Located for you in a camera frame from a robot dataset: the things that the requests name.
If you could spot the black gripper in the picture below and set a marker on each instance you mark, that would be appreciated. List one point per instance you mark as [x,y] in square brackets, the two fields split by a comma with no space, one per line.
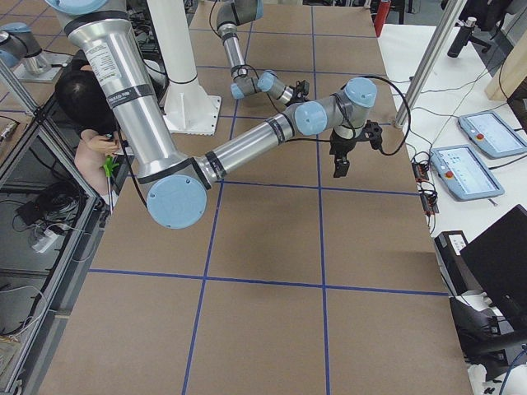
[297,95]
[341,147]

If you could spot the small orange circuit board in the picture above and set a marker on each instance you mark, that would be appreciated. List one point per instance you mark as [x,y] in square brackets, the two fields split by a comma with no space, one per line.
[421,171]

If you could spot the near blue teach pendant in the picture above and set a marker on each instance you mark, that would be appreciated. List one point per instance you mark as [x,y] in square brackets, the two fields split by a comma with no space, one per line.
[464,174]

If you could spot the blue teach pendant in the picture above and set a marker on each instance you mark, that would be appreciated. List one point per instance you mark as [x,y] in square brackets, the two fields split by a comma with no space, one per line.
[464,174]
[492,135]

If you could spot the red cylinder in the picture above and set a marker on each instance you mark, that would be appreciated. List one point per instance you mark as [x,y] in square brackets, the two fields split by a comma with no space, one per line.
[381,15]

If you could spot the far blue teach pendant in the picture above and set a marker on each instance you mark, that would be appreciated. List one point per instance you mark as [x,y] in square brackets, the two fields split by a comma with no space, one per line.
[492,135]

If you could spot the black box with label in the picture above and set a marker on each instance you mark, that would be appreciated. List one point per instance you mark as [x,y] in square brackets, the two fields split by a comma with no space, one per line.
[457,276]

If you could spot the black water bottle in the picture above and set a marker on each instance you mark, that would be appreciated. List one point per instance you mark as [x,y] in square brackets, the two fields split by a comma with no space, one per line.
[462,37]

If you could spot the green handheld device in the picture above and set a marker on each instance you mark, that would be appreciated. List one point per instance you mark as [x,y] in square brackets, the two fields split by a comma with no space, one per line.
[109,166]

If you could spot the black laptop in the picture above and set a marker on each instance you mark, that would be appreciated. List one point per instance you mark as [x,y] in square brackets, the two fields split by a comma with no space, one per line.
[497,259]

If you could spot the person in black hoodie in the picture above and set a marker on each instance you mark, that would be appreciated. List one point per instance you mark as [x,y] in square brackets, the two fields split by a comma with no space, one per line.
[81,98]

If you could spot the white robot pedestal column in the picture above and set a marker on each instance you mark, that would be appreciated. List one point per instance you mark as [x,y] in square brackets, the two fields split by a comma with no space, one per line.
[188,108]

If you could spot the aluminium frame post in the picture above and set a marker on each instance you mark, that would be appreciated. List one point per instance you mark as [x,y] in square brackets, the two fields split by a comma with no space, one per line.
[436,43]

